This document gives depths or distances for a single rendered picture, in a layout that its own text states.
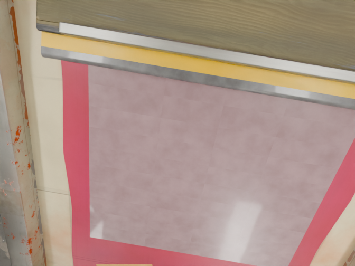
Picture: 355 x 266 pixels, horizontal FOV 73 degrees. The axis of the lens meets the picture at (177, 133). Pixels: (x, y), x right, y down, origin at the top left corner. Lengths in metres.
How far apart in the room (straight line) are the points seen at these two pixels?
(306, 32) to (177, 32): 0.12
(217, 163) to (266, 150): 0.07
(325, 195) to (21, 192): 0.43
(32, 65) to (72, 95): 0.06
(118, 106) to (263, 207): 0.26
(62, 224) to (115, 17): 0.34
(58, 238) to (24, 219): 0.09
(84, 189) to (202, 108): 0.22
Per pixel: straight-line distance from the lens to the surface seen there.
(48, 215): 0.47
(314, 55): 0.27
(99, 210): 0.42
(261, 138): 0.33
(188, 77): 0.26
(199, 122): 0.31
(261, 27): 0.26
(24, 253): 0.50
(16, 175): 0.39
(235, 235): 0.43
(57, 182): 0.42
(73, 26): 0.26
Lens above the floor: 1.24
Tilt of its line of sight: 65 degrees down
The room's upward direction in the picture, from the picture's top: 169 degrees counter-clockwise
